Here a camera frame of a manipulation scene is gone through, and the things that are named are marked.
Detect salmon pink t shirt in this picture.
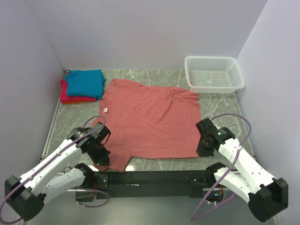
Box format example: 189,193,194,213
96,78,201,172

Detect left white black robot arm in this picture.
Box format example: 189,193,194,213
4,140,97,221

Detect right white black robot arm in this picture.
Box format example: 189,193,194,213
196,125,289,222

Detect black base beam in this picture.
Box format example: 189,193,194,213
94,170,216,198

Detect folded orange t shirt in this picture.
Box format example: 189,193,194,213
61,101,90,105

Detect folded magenta t shirt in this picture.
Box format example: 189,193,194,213
60,79,97,102

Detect folded blue t shirt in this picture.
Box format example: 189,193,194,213
64,69,106,99

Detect white plastic basket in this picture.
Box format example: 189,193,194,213
184,56,245,94

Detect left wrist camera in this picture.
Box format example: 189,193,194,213
67,123,111,146

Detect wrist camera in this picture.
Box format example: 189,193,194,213
67,123,111,146
196,118,218,137

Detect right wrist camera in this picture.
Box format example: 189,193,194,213
196,118,218,137

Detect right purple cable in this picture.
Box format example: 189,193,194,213
191,113,253,221

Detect purple cable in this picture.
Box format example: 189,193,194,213
191,113,253,221
0,115,111,223

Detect aluminium rail frame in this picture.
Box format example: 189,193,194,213
14,150,285,225

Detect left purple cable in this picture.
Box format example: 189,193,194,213
0,115,111,223

